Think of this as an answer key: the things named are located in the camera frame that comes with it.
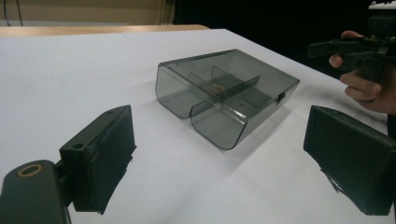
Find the wooden table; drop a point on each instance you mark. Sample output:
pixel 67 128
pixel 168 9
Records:
pixel 93 30

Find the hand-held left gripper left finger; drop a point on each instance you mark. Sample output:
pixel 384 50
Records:
pixel 99 155

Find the clear grey compartment box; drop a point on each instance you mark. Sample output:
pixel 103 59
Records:
pixel 230 93

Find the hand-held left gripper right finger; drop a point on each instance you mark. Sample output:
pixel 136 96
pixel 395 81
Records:
pixel 351 158

